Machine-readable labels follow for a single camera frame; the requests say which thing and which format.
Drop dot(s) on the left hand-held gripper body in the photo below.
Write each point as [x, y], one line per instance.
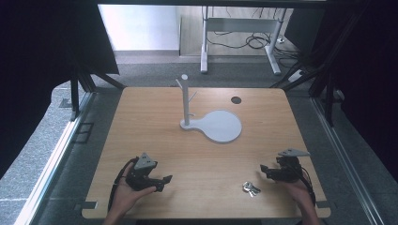
[141, 175]

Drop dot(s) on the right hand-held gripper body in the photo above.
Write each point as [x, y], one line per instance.
[289, 170]

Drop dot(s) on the person's right hand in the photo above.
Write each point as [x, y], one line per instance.
[297, 193]

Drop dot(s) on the person's left hand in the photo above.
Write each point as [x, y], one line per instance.
[126, 197]

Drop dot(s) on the silver bunch of keys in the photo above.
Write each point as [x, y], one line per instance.
[251, 188]

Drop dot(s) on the white key stand with tray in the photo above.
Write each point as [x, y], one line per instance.
[219, 125]

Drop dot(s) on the black round table grommet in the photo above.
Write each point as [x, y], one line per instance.
[236, 100]

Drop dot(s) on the black metal stand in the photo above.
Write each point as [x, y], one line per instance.
[82, 84]
[325, 84]

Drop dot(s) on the black curtain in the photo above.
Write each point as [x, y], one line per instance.
[37, 62]
[366, 78]

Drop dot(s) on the aluminium floor rail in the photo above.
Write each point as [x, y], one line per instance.
[341, 156]
[53, 162]

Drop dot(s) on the white desk frame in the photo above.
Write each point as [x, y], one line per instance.
[241, 25]

